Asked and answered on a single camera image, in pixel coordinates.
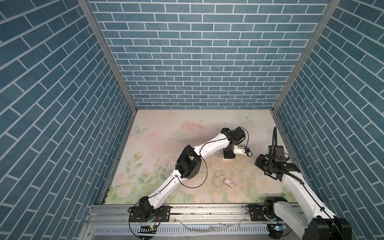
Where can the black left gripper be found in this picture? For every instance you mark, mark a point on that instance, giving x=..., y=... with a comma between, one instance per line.
x=230, y=155

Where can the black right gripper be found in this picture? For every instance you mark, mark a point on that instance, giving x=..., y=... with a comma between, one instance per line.
x=258, y=162

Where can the red staple box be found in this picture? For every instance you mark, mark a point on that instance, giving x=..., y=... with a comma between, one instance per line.
x=228, y=182

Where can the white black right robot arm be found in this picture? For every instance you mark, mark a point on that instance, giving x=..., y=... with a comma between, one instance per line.
x=317, y=221

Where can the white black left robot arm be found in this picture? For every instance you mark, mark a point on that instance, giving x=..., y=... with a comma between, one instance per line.
x=188, y=166

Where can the empty clear staple tray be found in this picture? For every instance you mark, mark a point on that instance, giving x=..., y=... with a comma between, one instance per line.
x=219, y=173

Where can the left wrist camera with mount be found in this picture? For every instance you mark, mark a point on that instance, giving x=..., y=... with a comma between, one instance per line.
x=242, y=150

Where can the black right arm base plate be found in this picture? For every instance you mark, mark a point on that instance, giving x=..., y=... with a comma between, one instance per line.
x=257, y=213

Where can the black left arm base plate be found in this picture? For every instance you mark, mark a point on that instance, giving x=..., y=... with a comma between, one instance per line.
x=161, y=215

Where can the aluminium front rail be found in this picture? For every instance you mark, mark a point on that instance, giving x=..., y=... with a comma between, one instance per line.
x=187, y=222

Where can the aluminium corner post right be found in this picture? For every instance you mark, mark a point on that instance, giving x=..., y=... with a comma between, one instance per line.
x=318, y=30

